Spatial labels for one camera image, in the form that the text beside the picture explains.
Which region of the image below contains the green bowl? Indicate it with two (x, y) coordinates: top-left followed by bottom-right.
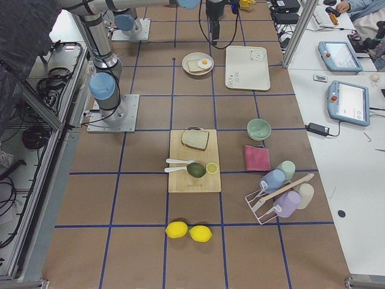
(247, 119), (271, 141)

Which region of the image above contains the white spoon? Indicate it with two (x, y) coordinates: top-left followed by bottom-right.
(164, 166), (187, 173)
(165, 158), (198, 164)

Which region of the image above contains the white round plate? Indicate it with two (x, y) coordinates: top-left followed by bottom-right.
(182, 52), (214, 76)

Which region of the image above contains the lemon half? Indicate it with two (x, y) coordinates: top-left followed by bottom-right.
(206, 162), (218, 175)

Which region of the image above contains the beige cup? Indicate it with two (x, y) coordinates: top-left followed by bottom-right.
(294, 183), (314, 210)

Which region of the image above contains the white keyboard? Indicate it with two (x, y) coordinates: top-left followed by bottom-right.
(312, 5), (335, 28)

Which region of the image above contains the bread slice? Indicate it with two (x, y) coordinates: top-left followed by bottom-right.
(187, 60), (204, 73)
(181, 130), (209, 151)

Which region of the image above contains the near teach pendant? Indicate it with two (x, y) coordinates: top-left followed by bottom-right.
(327, 81), (370, 126)

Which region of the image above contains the white spoon lower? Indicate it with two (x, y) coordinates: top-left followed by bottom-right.
(164, 166), (187, 173)

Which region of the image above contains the yellow lemon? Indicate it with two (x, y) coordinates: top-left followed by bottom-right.
(165, 221), (188, 238)
(189, 225), (212, 243)

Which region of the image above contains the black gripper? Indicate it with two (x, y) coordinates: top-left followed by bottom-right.
(205, 0), (224, 40)

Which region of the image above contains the white wire cup rack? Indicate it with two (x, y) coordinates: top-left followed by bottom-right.
(245, 173), (315, 225)

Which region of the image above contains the teach pendant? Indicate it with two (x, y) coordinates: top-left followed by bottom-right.
(327, 81), (370, 126)
(318, 42), (363, 73)

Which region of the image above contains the white spoon upper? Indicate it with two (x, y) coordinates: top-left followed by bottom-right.
(165, 158), (198, 164)

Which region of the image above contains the pink cloth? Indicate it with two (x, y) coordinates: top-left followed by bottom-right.
(245, 145), (271, 171)

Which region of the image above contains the blue cup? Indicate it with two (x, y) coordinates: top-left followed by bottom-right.
(259, 169), (286, 194)

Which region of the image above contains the purple cup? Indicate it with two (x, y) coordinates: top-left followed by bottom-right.
(273, 190), (301, 218)

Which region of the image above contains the fried egg toy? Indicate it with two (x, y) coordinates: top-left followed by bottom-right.
(197, 58), (212, 70)

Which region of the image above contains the green avocado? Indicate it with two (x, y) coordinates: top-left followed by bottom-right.
(186, 163), (206, 178)

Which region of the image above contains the far teach pendant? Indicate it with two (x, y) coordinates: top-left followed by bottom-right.
(318, 42), (363, 73)

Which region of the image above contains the black power adapter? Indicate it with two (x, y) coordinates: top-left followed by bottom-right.
(305, 122), (330, 137)

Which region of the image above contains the white bear serving tray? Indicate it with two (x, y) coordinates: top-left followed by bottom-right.
(225, 46), (271, 91)

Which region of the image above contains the yellow lemon right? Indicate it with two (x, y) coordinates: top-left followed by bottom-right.
(189, 225), (212, 243)

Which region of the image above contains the bamboo cutting board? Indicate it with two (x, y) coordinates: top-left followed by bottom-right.
(167, 129), (222, 193)

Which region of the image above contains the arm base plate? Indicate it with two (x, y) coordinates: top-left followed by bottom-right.
(112, 18), (151, 42)
(87, 95), (140, 134)

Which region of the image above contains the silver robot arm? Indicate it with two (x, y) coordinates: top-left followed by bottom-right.
(113, 8), (142, 36)
(59, 1), (230, 132)

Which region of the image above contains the yellow lemon left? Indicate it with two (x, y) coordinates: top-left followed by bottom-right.
(165, 221), (188, 238)

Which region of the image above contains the green cup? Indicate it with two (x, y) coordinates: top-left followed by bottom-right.
(276, 160), (296, 183)

